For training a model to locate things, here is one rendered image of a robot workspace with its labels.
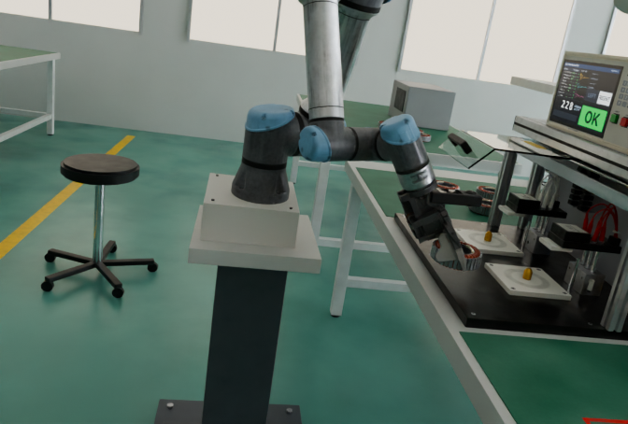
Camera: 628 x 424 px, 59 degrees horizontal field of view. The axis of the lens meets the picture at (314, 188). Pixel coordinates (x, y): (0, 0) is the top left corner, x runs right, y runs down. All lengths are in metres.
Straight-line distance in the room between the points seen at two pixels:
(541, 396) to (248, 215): 0.74
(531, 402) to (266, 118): 0.82
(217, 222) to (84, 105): 4.93
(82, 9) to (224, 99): 1.61
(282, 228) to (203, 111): 4.67
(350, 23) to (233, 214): 0.53
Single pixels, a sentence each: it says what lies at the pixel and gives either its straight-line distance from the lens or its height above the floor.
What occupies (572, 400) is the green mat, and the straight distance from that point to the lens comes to 1.08.
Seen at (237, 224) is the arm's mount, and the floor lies 0.80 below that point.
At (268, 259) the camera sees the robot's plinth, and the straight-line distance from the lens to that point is 1.35.
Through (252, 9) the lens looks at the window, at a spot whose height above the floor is 1.37.
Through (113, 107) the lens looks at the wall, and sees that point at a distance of 6.14.
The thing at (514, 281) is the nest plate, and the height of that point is 0.78.
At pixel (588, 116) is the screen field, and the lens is 1.54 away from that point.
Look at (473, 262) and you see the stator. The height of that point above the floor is 0.84.
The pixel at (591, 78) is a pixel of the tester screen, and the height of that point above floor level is 1.26.
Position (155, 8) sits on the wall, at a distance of 5.97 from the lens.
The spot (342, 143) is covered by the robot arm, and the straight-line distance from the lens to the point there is 1.16.
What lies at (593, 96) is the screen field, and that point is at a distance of 1.54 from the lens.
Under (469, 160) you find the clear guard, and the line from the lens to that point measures 1.44.
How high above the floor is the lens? 1.28
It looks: 16 degrees down
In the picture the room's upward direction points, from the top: 8 degrees clockwise
